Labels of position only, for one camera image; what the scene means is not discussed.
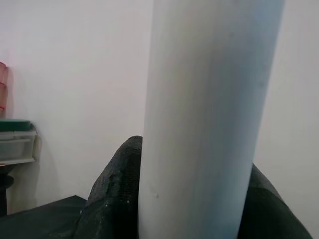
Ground white plastic table leg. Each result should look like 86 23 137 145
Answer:
138 0 286 239

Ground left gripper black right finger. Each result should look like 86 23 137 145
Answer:
239 163 314 239

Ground clear container with green lid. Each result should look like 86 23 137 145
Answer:
0 119 37 160

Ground black tablecloth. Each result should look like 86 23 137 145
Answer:
0 195 88 239

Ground red translucent container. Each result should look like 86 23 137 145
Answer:
0 61 14 118

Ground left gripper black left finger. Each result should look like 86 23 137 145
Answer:
72 135 143 239

